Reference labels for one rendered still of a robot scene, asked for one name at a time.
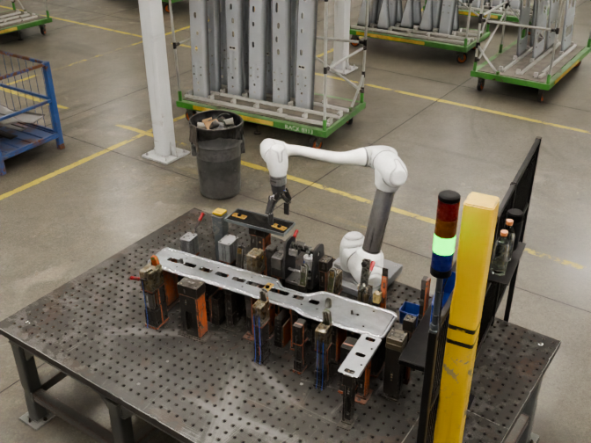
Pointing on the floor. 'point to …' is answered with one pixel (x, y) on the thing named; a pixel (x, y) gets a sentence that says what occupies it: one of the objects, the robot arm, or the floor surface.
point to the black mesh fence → (520, 192)
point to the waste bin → (217, 151)
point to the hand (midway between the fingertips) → (279, 217)
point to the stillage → (10, 138)
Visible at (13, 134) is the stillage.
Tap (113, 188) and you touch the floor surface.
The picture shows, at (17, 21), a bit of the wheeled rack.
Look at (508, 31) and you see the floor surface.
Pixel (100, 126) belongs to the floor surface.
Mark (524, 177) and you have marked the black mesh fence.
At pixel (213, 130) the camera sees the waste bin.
